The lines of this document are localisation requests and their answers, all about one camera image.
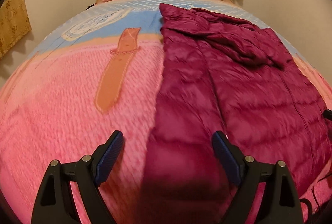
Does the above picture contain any beige curtain left wall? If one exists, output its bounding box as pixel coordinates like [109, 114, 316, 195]
[0, 0, 32, 58]

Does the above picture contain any blue pink bed blanket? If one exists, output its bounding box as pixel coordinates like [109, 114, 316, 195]
[1, 0, 331, 223]

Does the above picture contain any black cable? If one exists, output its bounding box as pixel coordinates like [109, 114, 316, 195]
[299, 166, 332, 217]

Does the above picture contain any magenta puffer jacket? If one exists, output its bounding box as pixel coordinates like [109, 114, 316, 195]
[137, 4, 331, 223]

